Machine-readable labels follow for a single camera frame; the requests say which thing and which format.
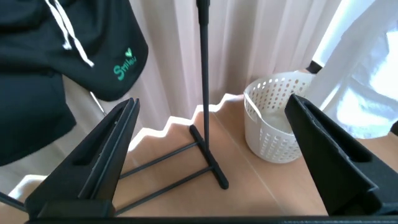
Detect black shorts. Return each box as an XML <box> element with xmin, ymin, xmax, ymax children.
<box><xmin>0</xmin><ymin>0</ymin><xmax>149</xmax><ymax>167</ymax></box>

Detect white laundry basket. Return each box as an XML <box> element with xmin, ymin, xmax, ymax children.
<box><xmin>243</xmin><ymin>71</ymin><xmax>315</xmax><ymax>164</ymax></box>

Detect black clothes rack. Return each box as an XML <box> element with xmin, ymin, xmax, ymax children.
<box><xmin>0</xmin><ymin>0</ymin><xmax>230</xmax><ymax>217</ymax></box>

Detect white garment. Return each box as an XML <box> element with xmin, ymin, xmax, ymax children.
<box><xmin>306</xmin><ymin>0</ymin><xmax>398</xmax><ymax>140</ymax></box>

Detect beige curtain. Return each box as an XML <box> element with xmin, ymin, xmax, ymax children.
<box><xmin>0</xmin><ymin>0</ymin><xmax>343</xmax><ymax>195</ymax></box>

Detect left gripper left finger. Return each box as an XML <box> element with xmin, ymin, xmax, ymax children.
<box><xmin>24</xmin><ymin>98</ymin><xmax>141</xmax><ymax>218</ymax></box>

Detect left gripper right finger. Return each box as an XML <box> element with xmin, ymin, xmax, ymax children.
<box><xmin>284</xmin><ymin>94</ymin><xmax>398</xmax><ymax>216</ymax></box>

